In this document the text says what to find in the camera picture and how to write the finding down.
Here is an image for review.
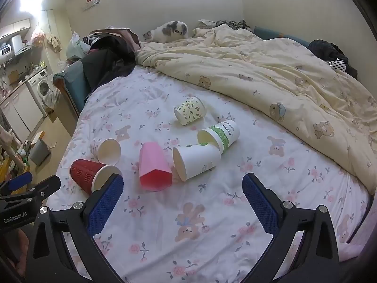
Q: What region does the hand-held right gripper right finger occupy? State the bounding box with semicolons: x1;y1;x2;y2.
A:
242;172;349;283

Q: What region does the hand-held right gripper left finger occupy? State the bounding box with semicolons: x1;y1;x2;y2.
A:
25;174;126;283

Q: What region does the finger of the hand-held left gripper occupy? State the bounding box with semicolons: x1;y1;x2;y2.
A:
0;171;33;197
0;175;62;204

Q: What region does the red ribbed paper cup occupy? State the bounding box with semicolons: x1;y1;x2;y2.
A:
70;158;123;196

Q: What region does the pink floral paper cup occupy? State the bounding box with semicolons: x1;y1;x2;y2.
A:
89;138;121;166

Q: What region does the pink plastic cup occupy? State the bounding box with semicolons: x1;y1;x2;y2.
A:
139;142;173;192

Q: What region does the plain white paper cup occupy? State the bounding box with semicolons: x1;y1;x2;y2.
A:
172;145;221;182

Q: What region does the green label paper cup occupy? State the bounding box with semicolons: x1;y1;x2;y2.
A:
197;120;240;155

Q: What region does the yellow patterned paper cup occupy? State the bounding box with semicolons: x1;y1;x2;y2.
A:
174;96;206;126

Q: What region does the grey trash bin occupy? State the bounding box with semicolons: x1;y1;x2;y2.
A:
29;138;51;166

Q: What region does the white floral bed sheet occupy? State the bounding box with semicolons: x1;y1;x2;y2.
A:
47;65;372;283

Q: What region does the white base cabinet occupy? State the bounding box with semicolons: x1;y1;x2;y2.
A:
0;85;45;136

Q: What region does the white crumpled cloth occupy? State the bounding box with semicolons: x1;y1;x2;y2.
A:
43;90;61;109

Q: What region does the white washing machine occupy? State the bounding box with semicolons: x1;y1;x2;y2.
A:
26;68;55;115

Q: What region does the cream bear print duvet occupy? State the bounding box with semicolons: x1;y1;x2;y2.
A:
135;25;377;195

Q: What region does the white water heater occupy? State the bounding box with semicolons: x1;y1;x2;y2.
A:
0;34;24;57

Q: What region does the pile of dark clothes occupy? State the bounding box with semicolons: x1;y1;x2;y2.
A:
79;29;140;92

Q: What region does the white plastic bag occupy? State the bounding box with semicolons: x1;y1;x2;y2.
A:
66;32;90;59

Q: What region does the beige hanging towel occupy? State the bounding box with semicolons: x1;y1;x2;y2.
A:
47;34;62;54

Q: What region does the pink hanging bag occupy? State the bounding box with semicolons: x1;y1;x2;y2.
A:
31;26;46;48

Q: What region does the striped garment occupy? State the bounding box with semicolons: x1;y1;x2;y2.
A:
325;59;348;72

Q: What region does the dark jacket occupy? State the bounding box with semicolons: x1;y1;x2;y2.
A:
309;39;358;79

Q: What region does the dark patterned cloth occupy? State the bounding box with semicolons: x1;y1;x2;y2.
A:
216;20;252;31

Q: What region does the grey and white cat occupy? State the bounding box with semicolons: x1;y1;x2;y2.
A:
143;21;189;43

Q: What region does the white wall cabinet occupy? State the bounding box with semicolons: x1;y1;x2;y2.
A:
0;18;31;39

